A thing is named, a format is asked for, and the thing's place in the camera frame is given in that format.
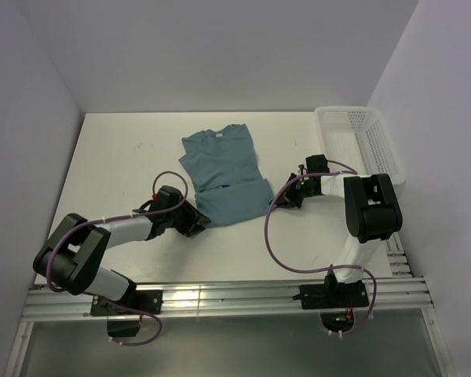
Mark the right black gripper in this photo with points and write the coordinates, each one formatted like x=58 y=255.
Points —
x=287 y=196

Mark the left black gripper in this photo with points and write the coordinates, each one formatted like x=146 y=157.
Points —
x=192 y=216

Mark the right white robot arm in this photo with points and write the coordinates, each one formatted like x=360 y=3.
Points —
x=372 y=215

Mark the aluminium rail frame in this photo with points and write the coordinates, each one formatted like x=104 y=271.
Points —
x=228 y=309

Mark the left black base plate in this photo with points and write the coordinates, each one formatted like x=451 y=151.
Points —
x=143 y=301

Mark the white perforated plastic basket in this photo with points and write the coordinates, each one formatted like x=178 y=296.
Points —
x=359 y=137

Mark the teal blue t shirt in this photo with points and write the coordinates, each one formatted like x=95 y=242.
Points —
x=222 y=165

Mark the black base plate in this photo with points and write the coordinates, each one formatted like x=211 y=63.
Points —
x=143 y=301
x=332 y=295

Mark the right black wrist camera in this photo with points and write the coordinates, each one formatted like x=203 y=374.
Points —
x=317 y=164

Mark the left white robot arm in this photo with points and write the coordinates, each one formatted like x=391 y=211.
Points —
x=71 y=257

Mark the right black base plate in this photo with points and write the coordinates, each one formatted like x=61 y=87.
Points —
x=332 y=295

